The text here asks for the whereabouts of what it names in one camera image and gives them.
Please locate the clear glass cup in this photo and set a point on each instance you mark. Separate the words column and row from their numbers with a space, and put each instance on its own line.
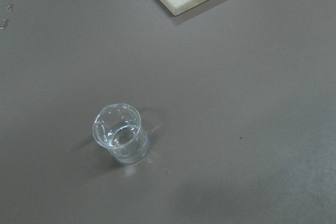
column 118, row 129

